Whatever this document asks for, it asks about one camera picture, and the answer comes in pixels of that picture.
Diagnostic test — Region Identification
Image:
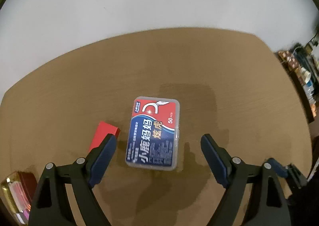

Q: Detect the gold and red tin box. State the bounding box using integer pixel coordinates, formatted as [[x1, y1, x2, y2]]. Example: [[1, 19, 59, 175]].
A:
[[1, 171, 37, 225]]

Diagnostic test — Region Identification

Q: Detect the red rectangular block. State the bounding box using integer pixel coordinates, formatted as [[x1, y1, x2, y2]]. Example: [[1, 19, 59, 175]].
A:
[[89, 121, 120, 151]]

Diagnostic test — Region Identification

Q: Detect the cluttered side shelf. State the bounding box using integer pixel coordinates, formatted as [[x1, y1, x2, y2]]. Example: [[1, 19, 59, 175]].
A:
[[274, 34, 318, 123]]

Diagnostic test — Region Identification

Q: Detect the dental floss plastic box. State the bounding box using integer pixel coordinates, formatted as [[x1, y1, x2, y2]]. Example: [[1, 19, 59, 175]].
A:
[[125, 96, 180, 171]]

